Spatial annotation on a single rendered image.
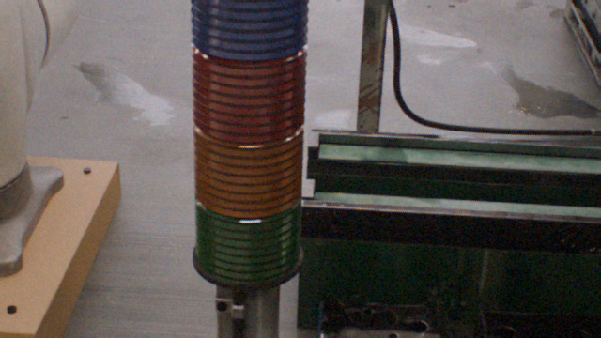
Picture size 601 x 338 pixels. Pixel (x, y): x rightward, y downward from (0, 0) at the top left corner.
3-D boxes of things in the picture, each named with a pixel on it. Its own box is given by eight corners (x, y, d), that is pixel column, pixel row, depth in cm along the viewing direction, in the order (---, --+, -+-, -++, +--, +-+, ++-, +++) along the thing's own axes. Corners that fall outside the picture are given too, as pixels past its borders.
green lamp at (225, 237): (302, 233, 60) (305, 167, 58) (296, 292, 55) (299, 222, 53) (204, 226, 60) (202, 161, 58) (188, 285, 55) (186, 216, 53)
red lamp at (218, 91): (308, 98, 56) (311, 22, 53) (301, 147, 50) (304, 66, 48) (201, 91, 56) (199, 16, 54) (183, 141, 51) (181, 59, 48)
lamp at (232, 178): (305, 167, 58) (308, 98, 56) (299, 222, 53) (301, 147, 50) (202, 161, 58) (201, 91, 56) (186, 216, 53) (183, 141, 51)
